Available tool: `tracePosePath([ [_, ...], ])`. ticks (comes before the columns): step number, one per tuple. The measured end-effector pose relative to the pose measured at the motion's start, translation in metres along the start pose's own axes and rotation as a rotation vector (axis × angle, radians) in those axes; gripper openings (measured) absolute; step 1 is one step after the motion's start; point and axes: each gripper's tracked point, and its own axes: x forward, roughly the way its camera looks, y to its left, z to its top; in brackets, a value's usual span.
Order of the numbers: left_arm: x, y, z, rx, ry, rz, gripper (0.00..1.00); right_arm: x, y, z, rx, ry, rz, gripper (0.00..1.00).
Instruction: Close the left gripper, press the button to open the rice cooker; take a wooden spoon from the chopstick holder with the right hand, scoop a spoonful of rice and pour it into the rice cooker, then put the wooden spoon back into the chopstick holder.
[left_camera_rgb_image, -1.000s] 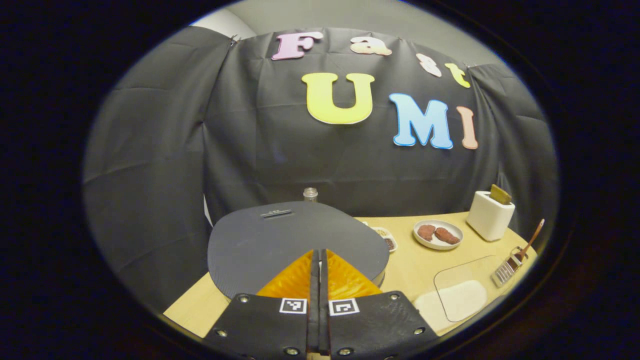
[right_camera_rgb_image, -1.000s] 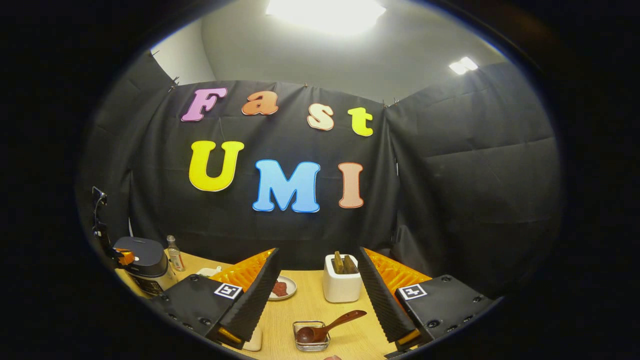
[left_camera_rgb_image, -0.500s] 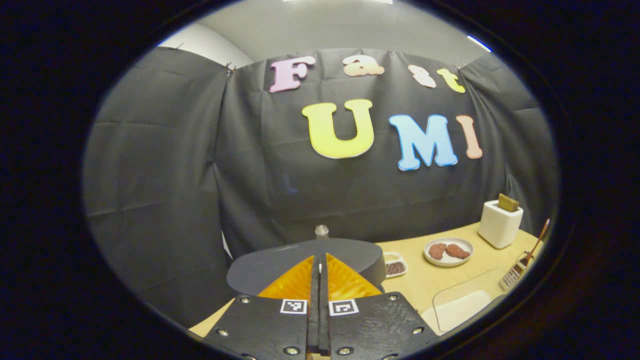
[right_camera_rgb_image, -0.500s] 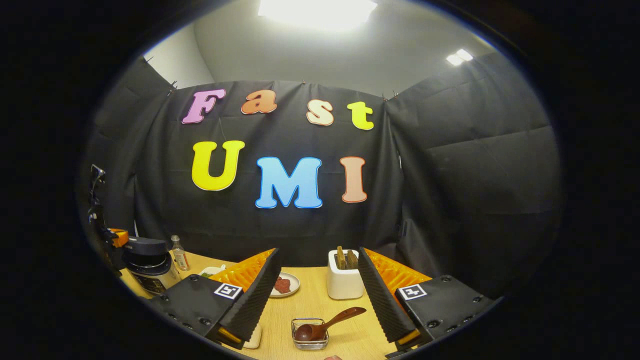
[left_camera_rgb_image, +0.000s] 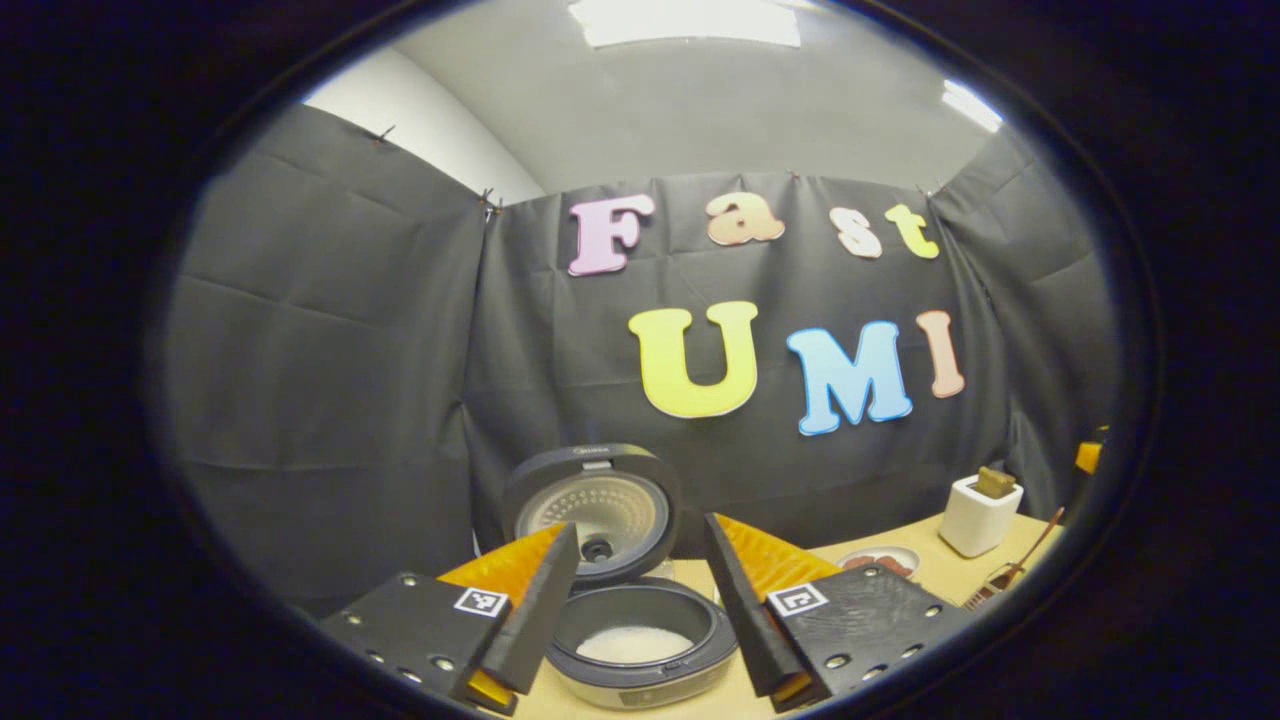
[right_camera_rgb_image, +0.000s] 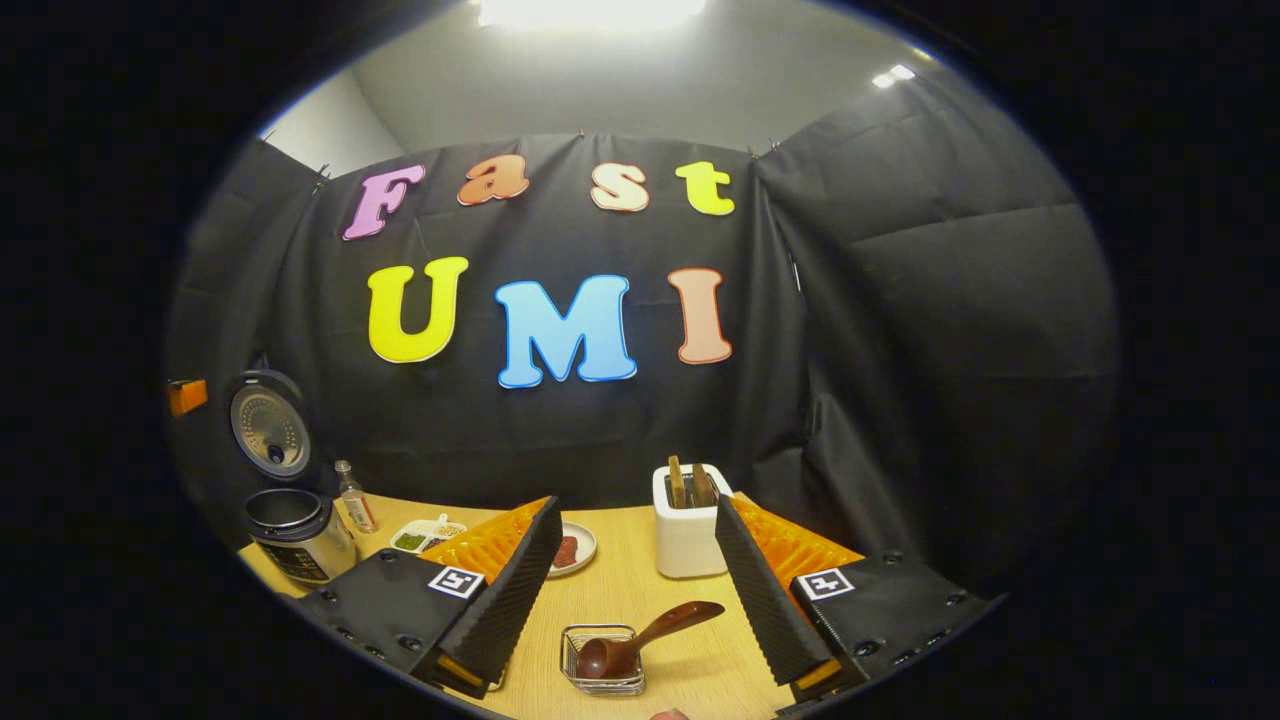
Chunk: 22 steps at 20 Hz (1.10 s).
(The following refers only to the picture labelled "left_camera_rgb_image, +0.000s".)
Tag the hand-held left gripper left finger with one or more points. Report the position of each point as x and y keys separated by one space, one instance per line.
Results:
x=535 y=620

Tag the large ceiling light panel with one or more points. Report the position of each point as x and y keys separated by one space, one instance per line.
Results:
x=685 y=20

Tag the white toaster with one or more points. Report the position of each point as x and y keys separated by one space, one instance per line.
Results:
x=975 y=520

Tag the brown wooden spoon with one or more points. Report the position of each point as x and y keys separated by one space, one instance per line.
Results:
x=1035 y=545

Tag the small ceiling light panel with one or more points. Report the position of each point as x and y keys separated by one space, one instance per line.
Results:
x=970 y=105

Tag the dark grey rice cooker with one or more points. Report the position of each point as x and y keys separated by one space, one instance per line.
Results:
x=600 y=510

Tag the black backdrop cloth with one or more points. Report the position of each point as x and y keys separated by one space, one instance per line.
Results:
x=350 y=380

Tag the round white plate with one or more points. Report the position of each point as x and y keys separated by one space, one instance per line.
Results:
x=880 y=550

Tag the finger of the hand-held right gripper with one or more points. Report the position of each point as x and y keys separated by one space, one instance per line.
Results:
x=1088 y=457

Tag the white rice heap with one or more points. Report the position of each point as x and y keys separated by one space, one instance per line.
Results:
x=635 y=645

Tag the brown toast slice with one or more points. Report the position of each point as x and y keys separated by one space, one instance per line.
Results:
x=1007 y=484
x=990 y=482

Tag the reddish sliced meat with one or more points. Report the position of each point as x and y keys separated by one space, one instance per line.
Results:
x=885 y=564

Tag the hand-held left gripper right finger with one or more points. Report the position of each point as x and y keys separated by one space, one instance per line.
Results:
x=750 y=620

